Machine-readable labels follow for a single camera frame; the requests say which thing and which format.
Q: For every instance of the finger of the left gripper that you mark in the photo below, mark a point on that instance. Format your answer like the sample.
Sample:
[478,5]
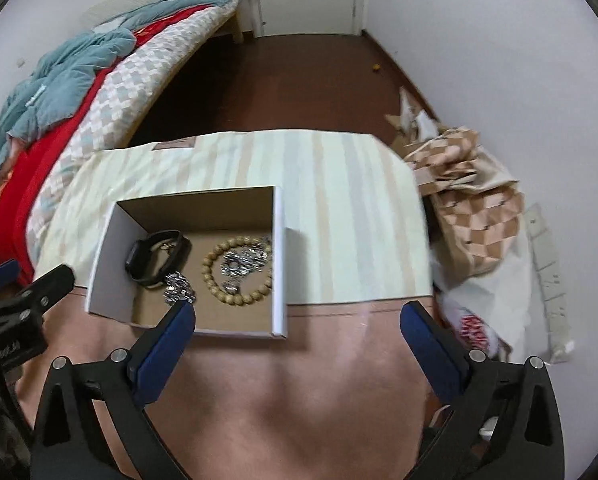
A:
[9,271]

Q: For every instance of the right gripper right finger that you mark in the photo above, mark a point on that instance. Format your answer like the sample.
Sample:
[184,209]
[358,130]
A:
[498,420]

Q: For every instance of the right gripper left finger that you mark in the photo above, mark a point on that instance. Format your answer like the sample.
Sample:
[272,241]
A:
[68,440]

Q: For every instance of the black smart band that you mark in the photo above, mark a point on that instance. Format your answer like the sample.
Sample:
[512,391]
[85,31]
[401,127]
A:
[151,259]

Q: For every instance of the red bed cover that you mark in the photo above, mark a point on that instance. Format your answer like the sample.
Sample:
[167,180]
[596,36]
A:
[22,179]

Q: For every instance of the red white plastic bag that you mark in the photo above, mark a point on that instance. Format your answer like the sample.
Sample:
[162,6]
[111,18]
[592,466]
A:
[470,330]

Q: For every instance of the white power strip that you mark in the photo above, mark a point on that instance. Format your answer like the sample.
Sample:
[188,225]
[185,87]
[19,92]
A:
[549,330]

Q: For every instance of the blue quilt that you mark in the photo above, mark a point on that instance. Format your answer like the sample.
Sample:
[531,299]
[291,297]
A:
[62,77]

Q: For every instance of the checkered beige cloth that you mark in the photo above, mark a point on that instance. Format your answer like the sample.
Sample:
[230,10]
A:
[476,201]

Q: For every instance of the white cardboard box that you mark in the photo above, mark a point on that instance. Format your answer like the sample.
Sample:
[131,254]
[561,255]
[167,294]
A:
[235,268]

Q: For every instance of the checkered bed sheet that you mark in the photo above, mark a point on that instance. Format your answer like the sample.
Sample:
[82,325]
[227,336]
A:
[123,99]

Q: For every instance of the torn cardboard pieces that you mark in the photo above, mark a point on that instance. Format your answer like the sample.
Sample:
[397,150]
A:
[412,124]

